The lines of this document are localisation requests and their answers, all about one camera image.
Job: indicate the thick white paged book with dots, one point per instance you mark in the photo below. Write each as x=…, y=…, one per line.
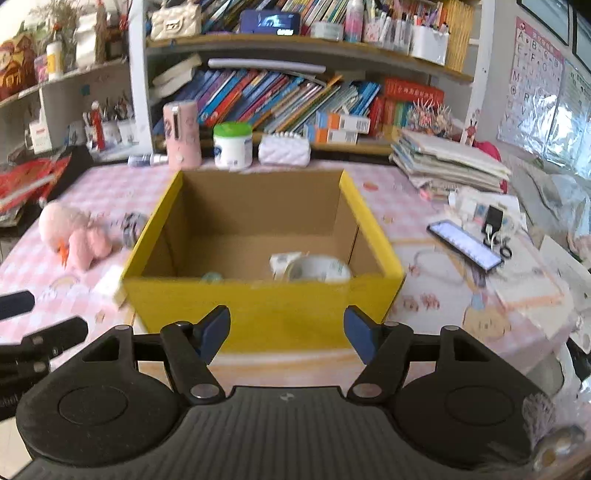
x=178, y=74

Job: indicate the yellow cardboard box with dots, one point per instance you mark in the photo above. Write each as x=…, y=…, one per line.
x=258, y=318

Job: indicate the white jar green lid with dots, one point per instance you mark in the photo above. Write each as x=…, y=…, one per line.
x=233, y=150

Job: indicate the pink white bottle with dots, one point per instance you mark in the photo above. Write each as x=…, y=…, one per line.
x=354, y=21

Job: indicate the pink alphabet wall poster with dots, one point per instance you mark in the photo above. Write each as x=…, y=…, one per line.
x=531, y=78

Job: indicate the black smartphone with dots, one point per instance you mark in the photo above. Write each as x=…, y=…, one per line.
x=464, y=244

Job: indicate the stack of papers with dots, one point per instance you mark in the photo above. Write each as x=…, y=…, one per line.
x=448, y=161

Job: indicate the white pen organiser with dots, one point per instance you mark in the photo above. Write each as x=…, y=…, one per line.
x=429, y=44

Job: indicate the yellow woven basket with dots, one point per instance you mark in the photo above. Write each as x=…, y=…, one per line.
x=461, y=37

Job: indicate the plastic covered wall chart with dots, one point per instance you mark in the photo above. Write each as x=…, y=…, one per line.
x=575, y=120

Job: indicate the colourful beaded crown ornament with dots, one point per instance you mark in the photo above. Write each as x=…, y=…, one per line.
x=429, y=121

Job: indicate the clear spray bottle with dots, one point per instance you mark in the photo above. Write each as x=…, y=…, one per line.
x=147, y=160

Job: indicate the dried flower bouquet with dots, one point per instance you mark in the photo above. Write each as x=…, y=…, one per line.
x=55, y=18

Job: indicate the pink plush toy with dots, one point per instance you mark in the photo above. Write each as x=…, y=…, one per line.
x=60, y=224

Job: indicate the magenta fabric item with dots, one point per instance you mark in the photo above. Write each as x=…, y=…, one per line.
x=487, y=150

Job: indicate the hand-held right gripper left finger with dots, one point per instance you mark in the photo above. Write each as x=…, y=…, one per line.
x=214, y=330

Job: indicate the orange white carton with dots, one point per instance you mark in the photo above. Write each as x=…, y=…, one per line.
x=332, y=136
x=344, y=122

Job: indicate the black framed picture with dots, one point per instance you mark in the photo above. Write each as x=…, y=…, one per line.
x=545, y=18

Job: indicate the red doll ornament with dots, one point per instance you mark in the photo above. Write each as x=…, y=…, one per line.
x=97, y=124

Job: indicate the pink checked tablecloth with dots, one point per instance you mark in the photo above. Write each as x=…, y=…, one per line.
x=392, y=207

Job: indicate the white ceramic ornament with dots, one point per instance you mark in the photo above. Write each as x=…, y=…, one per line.
x=87, y=39

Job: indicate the white quilted purse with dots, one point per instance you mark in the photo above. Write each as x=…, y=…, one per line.
x=284, y=152

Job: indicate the cartoon figure card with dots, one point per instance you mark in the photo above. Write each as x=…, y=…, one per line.
x=471, y=127

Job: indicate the green correction tape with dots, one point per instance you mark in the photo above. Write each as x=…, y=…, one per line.
x=212, y=278

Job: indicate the small video screen device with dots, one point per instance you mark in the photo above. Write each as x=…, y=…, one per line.
x=270, y=23

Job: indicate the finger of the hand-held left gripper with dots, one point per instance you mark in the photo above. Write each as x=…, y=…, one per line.
x=16, y=304
x=55, y=339

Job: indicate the row of colourful books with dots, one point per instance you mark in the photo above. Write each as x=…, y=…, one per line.
x=277, y=97

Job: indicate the yellow white bookshelf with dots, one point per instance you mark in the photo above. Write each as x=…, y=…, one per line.
x=138, y=92

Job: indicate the white bottle yellow label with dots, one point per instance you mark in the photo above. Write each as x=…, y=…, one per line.
x=55, y=62

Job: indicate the small grey toy figure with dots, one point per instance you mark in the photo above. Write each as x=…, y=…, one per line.
x=131, y=226

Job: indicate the white straw box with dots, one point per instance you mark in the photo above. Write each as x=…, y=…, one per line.
x=38, y=137

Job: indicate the red decorations plastic bag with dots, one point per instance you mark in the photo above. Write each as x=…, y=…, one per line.
x=27, y=177

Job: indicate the pink cylindrical humidifier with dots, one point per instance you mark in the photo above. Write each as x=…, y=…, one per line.
x=182, y=138

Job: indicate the white curved shelf unit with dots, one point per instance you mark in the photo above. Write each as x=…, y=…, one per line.
x=69, y=92

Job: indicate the white round tin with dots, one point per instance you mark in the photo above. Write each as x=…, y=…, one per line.
x=327, y=30

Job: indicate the white charger plug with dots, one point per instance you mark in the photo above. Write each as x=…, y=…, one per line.
x=111, y=281

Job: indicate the orange printed figure bag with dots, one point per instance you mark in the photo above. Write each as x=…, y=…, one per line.
x=16, y=69

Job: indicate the red boxed book set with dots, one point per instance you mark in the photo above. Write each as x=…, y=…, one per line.
x=411, y=92

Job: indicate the white pen cup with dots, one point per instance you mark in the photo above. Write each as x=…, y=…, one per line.
x=127, y=131

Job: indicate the row of thin picture books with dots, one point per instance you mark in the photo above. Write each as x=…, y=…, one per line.
x=300, y=9

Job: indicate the yellow adhesive tape roll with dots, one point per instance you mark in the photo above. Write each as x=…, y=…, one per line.
x=323, y=270

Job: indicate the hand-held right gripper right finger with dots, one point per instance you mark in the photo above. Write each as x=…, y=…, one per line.
x=360, y=332

